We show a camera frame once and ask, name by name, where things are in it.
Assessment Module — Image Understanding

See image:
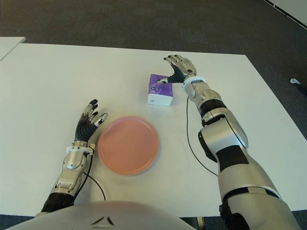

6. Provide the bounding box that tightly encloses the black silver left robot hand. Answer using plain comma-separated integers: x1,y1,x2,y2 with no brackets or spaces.
73,99,109,144

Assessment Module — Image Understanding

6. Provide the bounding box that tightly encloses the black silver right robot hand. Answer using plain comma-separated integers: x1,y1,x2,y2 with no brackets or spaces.
155,54,198,85

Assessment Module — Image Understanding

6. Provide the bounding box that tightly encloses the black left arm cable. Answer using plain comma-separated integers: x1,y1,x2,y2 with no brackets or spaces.
83,153,106,201

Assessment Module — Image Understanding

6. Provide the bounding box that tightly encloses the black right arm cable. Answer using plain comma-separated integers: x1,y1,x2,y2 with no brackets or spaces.
186,95,219,177

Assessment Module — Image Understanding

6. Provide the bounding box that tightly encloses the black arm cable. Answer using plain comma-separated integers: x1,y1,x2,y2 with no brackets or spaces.
83,153,106,201
186,95,219,177

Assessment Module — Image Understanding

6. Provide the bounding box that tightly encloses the grey robot torso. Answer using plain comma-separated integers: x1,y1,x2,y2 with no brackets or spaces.
0,200,192,230

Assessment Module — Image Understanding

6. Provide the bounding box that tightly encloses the purple white tissue pack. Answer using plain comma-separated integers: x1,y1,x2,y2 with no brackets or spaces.
147,73,174,107

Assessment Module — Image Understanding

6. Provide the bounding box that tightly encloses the round pink plate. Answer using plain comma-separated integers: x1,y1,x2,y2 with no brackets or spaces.
97,115,160,176

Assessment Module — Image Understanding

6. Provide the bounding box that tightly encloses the white neighbouring table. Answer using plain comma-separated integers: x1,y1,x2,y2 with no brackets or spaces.
0,36,26,61

